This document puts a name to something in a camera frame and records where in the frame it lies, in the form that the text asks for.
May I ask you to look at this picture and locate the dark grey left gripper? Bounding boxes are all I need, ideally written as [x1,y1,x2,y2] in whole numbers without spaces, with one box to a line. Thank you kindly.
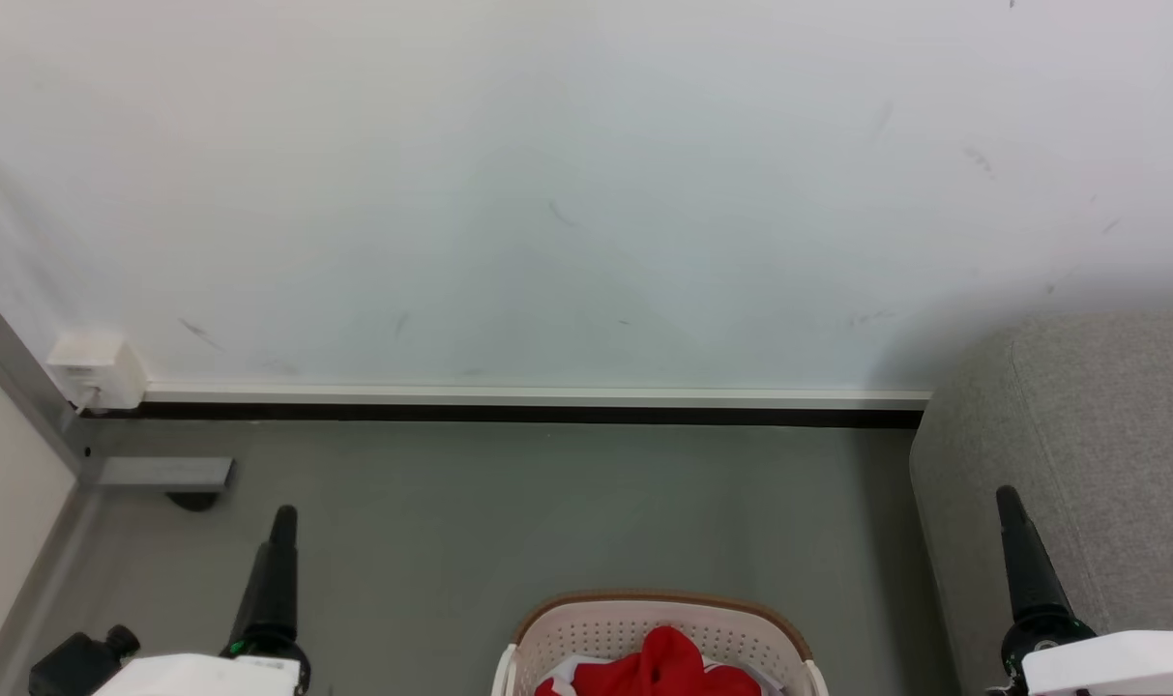
[220,505,312,696]

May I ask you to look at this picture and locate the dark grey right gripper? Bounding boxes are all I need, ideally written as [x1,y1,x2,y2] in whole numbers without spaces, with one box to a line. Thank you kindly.
[995,485,1098,695]

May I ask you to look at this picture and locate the red cloth garment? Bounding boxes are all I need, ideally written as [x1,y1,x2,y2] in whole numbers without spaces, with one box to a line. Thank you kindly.
[535,626,763,696]

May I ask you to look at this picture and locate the grey fabric sofa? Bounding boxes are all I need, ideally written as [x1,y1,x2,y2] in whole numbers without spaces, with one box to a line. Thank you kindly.
[910,309,1173,696]

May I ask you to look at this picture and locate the grey metal foot bar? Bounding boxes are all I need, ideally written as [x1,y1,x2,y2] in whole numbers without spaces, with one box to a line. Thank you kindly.
[88,456,235,495]

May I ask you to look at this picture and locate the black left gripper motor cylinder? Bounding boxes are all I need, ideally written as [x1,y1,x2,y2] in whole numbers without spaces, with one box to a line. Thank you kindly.
[28,624,142,696]

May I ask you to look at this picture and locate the beige panel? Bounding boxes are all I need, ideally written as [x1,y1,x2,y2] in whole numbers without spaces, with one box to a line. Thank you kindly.
[0,348,77,682]

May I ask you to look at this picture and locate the white and black baseboard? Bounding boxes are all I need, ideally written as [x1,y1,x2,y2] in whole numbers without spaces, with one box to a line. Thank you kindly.
[83,384,933,430]

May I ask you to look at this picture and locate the white laundry basket brown rim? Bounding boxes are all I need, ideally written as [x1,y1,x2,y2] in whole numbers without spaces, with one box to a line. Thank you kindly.
[492,591,831,696]

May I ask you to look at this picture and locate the white wall junction box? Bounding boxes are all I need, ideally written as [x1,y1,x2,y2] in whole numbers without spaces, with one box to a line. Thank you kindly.
[46,333,149,413]

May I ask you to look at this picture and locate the grey metal frame post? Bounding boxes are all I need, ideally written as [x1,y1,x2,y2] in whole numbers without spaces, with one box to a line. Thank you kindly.
[0,282,92,486]

